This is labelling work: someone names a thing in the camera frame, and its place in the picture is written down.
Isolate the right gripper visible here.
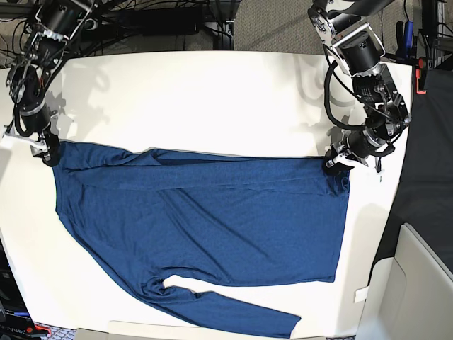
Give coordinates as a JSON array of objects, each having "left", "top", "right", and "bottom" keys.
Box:
[{"left": 14, "top": 104, "right": 61, "bottom": 167}]

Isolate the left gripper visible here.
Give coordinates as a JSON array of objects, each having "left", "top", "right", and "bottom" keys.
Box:
[{"left": 322, "top": 127, "right": 395, "bottom": 176}]

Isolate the blue long-sleeve T-shirt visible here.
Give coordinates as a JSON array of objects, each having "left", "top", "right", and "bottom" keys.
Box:
[{"left": 53, "top": 142, "right": 350, "bottom": 338}]

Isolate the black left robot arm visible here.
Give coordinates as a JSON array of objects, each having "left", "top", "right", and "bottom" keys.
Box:
[{"left": 307, "top": 1, "right": 411, "bottom": 176}]

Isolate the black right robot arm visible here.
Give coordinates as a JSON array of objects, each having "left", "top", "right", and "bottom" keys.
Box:
[{"left": 4, "top": 1, "right": 97, "bottom": 167}]

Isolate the red and black clamp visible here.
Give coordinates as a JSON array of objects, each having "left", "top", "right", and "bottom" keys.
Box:
[{"left": 415, "top": 57, "right": 428, "bottom": 94}]

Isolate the black power strip bar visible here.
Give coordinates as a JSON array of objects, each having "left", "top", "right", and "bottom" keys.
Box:
[{"left": 140, "top": 23, "right": 199, "bottom": 36}]

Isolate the white plastic bin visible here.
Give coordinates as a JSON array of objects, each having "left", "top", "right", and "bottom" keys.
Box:
[{"left": 355, "top": 224, "right": 452, "bottom": 340}]

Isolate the grey cardboard box edge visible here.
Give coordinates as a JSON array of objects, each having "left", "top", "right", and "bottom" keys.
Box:
[{"left": 74, "top": 328, "right": 109, "bottom": 340}]

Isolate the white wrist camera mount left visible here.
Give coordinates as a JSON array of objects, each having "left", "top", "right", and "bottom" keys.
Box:
[{"left": 326, "top": 154, "right": 384, "bottom": 183}]

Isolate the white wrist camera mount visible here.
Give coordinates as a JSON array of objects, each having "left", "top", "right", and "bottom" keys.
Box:
[
  {"left": 1, "top": 126, "right": 48, "bottom": 157},
  {"left": 326, "top": 154, "right": 384, "bottom": 183}
]

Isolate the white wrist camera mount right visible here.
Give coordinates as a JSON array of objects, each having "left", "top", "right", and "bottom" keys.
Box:
[{"left": 1, "top": 126, "right": 48, "bottom": 157}]

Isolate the blue handled tool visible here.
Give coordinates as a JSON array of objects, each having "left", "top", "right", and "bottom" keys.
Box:
[{"left": 403, "top": 21, "right": 413, "bottom": 58}]

